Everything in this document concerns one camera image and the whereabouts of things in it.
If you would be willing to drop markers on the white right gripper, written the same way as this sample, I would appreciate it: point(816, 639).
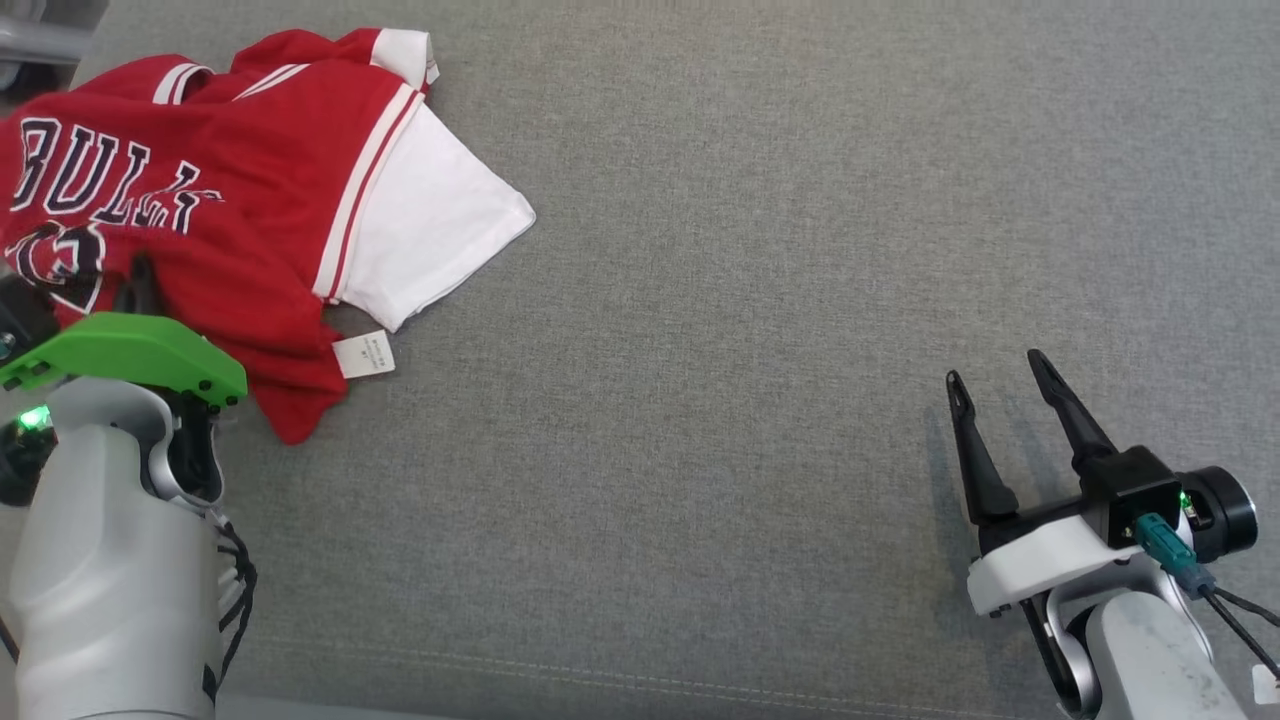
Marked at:
point(1040, 565)

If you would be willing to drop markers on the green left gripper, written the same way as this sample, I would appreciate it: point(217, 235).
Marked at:
point(130, 350)

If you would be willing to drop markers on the red Bulls basketball jersey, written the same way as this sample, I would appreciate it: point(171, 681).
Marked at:
point(250, 200)

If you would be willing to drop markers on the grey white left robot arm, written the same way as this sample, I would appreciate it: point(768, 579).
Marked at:
point(100, 560)

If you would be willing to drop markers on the grey metal stand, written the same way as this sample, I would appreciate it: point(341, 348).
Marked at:
point(40, 40)

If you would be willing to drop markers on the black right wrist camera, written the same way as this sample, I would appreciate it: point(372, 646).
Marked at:
point(1135, 485)

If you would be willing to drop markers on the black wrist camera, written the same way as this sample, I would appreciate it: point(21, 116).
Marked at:
point(22, 315)
point(1135, 485)

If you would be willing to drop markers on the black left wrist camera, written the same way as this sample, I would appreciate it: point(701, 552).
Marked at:
point(22, 315)

